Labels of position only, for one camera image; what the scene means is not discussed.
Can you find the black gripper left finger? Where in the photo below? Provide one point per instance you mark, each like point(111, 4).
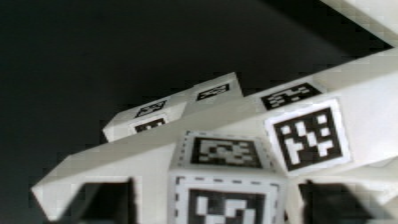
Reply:
point(104, 204)

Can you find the white chair back part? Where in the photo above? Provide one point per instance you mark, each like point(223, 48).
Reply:
point(324, 120)

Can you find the white tagged leg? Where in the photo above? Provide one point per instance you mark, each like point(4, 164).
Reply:
point(226, 189)

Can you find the white U-shaped fence frame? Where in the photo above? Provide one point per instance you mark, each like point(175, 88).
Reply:
point(374, 13)

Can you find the white chair leg with tag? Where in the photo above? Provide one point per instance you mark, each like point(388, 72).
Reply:
point(216, 91)

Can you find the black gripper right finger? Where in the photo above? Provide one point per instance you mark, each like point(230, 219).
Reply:
point(333, 206)

